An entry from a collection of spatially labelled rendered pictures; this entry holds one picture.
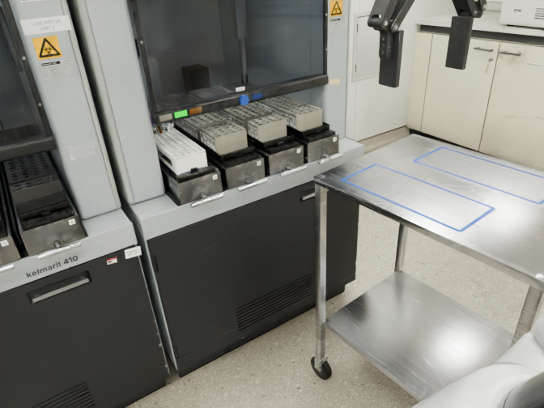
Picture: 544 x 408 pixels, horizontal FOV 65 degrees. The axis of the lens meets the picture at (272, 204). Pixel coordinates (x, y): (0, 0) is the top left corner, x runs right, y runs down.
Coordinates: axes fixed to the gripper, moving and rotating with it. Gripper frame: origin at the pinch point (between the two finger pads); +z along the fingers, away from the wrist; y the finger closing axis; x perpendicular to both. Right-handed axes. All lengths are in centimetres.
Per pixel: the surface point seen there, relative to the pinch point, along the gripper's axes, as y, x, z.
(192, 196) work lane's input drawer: -13, 66, 44
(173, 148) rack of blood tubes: -12, 78, 33
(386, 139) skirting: 197, 186, 117
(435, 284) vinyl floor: 90, 51, 120
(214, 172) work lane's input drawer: -5, 66, 39
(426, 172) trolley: 39, 26, 38
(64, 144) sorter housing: -41, 75, 24
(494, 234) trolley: 26.6, -1.3, 37.9
